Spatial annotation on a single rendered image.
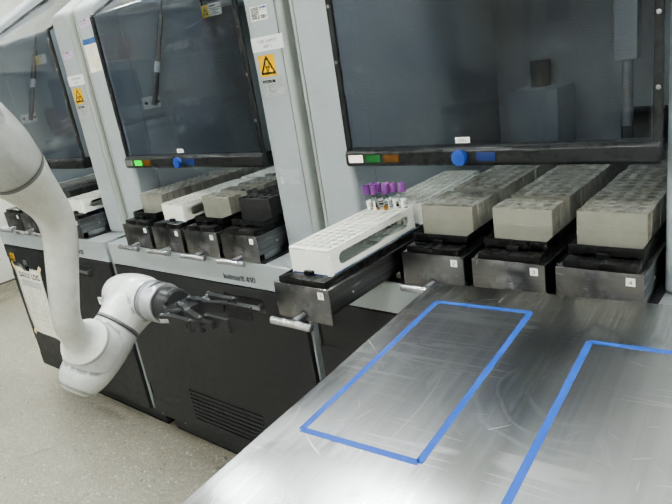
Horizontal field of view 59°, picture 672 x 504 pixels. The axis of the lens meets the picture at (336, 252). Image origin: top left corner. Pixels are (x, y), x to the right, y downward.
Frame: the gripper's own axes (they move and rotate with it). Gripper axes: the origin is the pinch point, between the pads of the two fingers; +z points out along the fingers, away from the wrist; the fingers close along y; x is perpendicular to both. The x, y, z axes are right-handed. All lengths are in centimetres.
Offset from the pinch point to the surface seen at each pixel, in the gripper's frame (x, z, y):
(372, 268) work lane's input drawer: -5.4, 21.5, 19.1
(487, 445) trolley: -7, 65, -23
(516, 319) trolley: -8, 57, 4
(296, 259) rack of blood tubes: -9.9, 11.6, 9.2
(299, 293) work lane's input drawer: -4.8, 14.4, 5.6
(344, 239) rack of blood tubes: -12.2, 18.5, 15.7
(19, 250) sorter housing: 9, -161, 27
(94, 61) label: -54, -85, 36
